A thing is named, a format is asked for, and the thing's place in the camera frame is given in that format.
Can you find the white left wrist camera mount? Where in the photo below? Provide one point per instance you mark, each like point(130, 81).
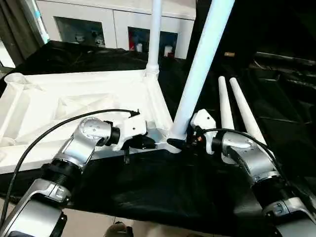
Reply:
point(132, 127)

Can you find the white plastic table leg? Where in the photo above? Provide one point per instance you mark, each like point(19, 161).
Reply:
point(202, 64)
point(226, 103)
point(154, 34)
point(244, 108)

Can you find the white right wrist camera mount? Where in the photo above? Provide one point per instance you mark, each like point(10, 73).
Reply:
point(203, 121)

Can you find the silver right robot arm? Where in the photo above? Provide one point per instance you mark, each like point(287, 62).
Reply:
point(256, 168)

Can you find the black mat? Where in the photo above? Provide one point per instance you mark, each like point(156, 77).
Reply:
point(177, 192)

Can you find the white plastic table top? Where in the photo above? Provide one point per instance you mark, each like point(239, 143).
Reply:
point(74, 103)

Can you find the small gold tag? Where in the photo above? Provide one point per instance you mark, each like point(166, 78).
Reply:
point(229, 54)

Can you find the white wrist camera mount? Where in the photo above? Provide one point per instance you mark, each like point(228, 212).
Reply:
point(203, 121)
point(132, 127)

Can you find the white cabinet with glass doors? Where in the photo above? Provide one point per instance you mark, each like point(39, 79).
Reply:
point(113, 17)

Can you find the grey left robot foot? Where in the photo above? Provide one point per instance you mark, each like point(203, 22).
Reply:
point(118, 230)

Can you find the black metal bar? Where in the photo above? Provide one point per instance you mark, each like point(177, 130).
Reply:
point(286, 59)

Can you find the grey curtain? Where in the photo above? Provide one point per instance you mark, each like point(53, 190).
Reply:
point(19, 29)

